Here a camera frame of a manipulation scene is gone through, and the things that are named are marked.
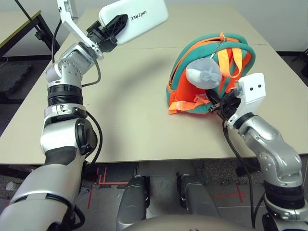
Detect red floor tape lines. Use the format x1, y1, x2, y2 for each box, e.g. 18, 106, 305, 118
86, 167, 129, 210

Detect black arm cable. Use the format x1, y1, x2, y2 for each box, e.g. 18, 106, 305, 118
222, 120, 268, 229
50, 16, 104, 164

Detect grey right robot leg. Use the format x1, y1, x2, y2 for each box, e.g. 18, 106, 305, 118
179, 173, 219, 217

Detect grey plush toy pendant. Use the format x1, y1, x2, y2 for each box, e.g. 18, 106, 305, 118
185, 57, 222, 90

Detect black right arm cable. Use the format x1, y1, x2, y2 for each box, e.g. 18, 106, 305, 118
222, 120, 268, 229

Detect black frame side table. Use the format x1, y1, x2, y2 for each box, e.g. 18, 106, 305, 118
0, 0, 61, 58

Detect black foam floor mat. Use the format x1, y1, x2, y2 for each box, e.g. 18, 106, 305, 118
0, 61, 33, 97

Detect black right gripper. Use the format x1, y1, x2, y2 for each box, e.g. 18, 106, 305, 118
205, 89, 241, 120

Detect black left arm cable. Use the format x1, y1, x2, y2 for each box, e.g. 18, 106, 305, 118
50, 16, 104, 164

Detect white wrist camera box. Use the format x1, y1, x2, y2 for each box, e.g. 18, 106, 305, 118
226, 73, 267, 129
57, 0, 104, 60

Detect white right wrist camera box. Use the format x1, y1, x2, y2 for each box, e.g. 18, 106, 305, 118
226, 73, 267, 129

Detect grey left robot leg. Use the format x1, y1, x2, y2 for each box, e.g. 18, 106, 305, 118
116, 175, 149, 229

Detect beige robot torso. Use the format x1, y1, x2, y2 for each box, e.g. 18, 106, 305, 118
122, 214, 246, 231

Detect white hard pencil case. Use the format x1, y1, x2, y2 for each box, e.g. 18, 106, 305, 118
98, 0, 169, 45

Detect dark speckled floor mat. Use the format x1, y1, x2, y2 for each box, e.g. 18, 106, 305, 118
192, 158, 263, 186

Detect orange and teal backpack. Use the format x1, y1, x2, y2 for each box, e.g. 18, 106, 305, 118
166, 32, 256, 116

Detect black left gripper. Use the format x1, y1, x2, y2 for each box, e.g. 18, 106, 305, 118
86, 13, 129, 52

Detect grey robot leg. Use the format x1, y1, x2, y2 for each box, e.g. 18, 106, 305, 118
116, 175, 149, 229
179, 173, 219, 217

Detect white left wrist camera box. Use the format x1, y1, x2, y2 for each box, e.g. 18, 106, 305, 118
57, 0, 104, 60

